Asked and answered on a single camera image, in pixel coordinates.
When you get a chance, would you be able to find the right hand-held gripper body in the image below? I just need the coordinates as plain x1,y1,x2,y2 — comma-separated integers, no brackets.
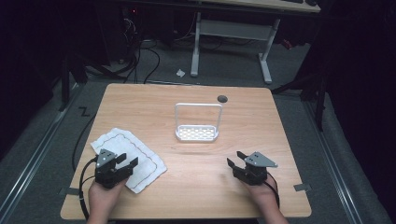
232,150,279,187

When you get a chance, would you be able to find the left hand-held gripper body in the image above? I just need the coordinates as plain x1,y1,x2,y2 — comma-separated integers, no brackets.
94,148,134,189

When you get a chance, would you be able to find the white cloth with dark trim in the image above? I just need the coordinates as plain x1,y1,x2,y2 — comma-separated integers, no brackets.
90,127,168,195

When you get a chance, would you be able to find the person's right hand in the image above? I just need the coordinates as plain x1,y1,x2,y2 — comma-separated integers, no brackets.
245,176,281,217

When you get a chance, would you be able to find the person's left hand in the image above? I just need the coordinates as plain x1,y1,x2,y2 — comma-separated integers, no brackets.
87,177,129,219

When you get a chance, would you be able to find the grey tape strip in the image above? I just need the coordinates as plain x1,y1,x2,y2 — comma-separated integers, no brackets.
292,183,313,192
58,187,81,197

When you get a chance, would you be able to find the black metal stand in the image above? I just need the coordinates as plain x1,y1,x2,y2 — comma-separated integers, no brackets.
57,52,90,113
272,71,328,133

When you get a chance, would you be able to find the white-legged desk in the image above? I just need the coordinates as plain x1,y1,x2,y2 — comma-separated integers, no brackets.
189,0,322,85

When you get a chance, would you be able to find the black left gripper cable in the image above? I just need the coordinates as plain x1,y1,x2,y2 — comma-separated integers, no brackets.
78,156,99,221

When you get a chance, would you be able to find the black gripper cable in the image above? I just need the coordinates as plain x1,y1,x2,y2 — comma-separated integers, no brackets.
263,172,281,210
78,156,99,221

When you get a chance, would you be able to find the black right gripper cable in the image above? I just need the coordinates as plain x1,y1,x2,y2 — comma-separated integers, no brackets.
263,172,281,210

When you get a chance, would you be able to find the thin black cable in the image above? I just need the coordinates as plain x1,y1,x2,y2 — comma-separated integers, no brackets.
71,112,98,173

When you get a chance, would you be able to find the white rack with tall handle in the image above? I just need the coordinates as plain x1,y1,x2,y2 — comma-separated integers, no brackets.
174,102,224,144

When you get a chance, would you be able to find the metal floor rail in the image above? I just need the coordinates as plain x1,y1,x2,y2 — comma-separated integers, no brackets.
0,83,85,222
303,101,365,224

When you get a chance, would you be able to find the bundle of black floor cables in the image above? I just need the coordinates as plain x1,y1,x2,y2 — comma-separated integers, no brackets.
83,12,163,85

